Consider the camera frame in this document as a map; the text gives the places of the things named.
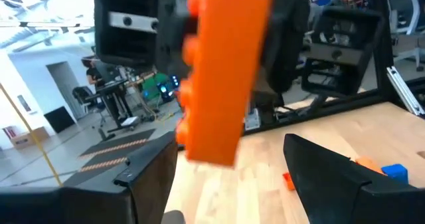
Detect orange 2x4 toy brick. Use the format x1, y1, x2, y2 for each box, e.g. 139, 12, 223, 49
175, 0, 276, 168

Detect black floor panel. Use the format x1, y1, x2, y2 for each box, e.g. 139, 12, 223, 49
44, 106, 76, 134

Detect person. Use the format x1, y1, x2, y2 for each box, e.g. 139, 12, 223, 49
81, 57, 107, 88

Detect black standing desk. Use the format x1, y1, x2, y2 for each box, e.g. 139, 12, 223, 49
94, 80, 140, 134

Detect silver aluminium rail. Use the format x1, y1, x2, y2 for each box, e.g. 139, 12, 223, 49
386, 66, 425, 117

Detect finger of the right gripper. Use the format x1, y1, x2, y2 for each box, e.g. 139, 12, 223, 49
94, 0, 200, 80
262, 0, 386, 97

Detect white office chair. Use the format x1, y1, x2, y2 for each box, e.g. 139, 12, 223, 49
388, 0, 425, 72

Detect brown cardboard box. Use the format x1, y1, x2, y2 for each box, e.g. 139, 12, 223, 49
9, 126, 50, 150

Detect black mat with orange stripes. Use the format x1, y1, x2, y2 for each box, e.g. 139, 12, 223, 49
62, 128, 159, 188

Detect yellow extension cable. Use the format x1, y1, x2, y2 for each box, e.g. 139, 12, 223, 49
0, 82, 64, 187

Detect green board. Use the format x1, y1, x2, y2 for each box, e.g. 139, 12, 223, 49
142, 72, 170, 100

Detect orange 2x2 toy brick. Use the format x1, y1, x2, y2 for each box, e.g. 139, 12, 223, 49
357, 156, 383, 173
282, 172, 296, 191

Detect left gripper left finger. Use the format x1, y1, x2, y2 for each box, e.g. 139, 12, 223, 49
112, 132, 179, 224

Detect black office chair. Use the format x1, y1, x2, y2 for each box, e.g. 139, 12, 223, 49
72, 86, 97, 114

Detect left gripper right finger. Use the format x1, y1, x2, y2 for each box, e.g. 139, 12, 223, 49
284, 133, 373, 224

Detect black computer blue lights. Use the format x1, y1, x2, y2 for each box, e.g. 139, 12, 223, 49
159, 74, 180, 102

